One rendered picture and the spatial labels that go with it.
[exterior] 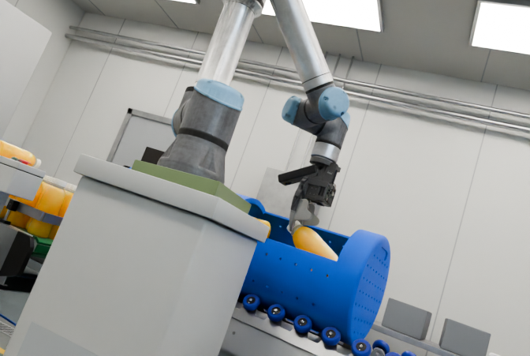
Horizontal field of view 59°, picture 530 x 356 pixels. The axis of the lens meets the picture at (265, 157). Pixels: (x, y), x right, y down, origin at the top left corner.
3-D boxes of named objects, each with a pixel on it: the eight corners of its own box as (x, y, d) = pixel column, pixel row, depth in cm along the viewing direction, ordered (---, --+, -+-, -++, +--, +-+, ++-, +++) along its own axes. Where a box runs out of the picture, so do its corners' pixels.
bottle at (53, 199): (23, 233, 151) (47, 178, 155) (27, 232, 158) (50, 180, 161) (45, 241, 153) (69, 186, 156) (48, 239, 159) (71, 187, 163)
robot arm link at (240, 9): (173, 131, 109) (248, -63, 121) (162, 140, 123) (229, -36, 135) (220, 150, 113) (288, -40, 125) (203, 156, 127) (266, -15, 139)
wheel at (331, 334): (343, 329, 110) (344, 335, 111) (326, 321, 113) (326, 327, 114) (335, 344, 107) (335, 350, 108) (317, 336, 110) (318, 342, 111)
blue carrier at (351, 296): (338, 345, 105) (376, 223, 111) (82, 234, 149) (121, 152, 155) (367, 349, 128) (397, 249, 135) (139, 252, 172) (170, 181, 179)
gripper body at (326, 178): (321, 203, 124) (335, 160, 126) (292, 195, 128) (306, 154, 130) (330, 210, 130) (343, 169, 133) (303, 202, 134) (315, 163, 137)
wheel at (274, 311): (288, 306, 118) (289, 312, 119) (272, 300, 120) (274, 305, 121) (278, 320, 115) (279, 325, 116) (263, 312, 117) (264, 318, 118)
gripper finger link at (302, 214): (303, 231, 122) (315, 200, 125) (283, 226, 125) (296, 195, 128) (306, 236, 124) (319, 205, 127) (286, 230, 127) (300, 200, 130)
